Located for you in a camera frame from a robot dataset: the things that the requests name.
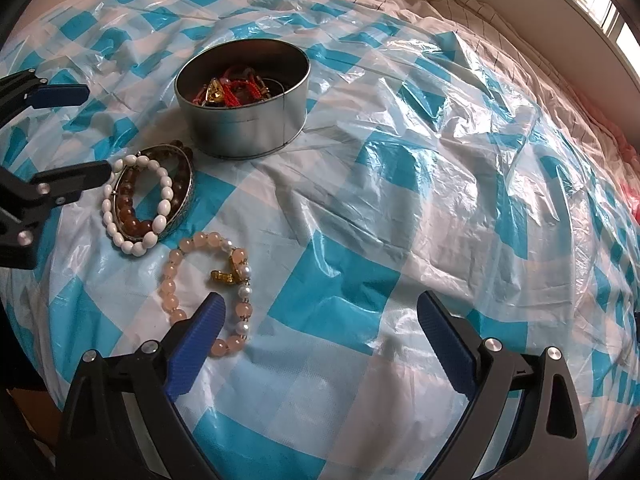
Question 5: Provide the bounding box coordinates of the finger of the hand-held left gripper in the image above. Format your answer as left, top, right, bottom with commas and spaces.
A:
0, 71, 91, 126
0, 159, 113, 271

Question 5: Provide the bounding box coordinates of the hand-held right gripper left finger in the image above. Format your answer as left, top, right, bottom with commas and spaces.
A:
55, 291, 227, 480

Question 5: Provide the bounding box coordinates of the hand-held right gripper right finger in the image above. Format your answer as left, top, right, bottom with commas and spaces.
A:
416, 290, 591, 480

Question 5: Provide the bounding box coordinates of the pink bead bracelet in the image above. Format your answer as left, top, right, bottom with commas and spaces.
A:
161, 231, 252, 358

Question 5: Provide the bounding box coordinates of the brown bead bracelet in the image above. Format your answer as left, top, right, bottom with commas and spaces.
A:
114, 142, 195, 241

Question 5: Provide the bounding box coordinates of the white bead bracelet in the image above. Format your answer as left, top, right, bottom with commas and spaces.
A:
101, 155, 173, 257

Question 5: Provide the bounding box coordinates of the silver bangle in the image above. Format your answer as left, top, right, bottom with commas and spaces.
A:
112, 144, 196, 241

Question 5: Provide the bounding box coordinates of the tangle of red cord jewelry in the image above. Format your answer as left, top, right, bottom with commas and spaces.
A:
192, 64, 273, 109

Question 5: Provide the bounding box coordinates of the round metal tin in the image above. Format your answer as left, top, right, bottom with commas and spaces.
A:
173, 38, 309, 161

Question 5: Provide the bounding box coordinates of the blue checkered plastic sheet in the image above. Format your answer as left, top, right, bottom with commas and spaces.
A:
0, 0, 640, 480

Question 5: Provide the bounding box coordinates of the pink checkered plastic bag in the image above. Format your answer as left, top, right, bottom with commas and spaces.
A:
617, 135, 640, 221

